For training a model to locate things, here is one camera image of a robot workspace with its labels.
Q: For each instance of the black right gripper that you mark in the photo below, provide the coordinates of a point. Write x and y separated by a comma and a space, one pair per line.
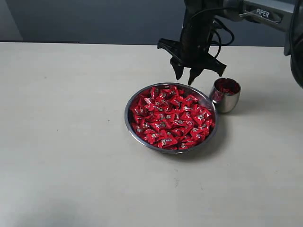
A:
191, 50

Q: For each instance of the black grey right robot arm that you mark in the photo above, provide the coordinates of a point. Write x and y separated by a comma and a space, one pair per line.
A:
285, 17

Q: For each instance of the round steel bowl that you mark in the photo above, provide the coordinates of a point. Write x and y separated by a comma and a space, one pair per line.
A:
185, 113

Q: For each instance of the small steel cup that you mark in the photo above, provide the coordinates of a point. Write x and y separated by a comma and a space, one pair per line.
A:
224, 103

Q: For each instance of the red candy inside cup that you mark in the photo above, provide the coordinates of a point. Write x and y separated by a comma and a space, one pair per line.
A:
228, 90

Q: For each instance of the red wrapped candy front-left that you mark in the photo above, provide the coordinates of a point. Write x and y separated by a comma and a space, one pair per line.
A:
153, 136

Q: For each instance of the red wrapped candy front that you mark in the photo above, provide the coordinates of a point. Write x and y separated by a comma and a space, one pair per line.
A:
167, 142

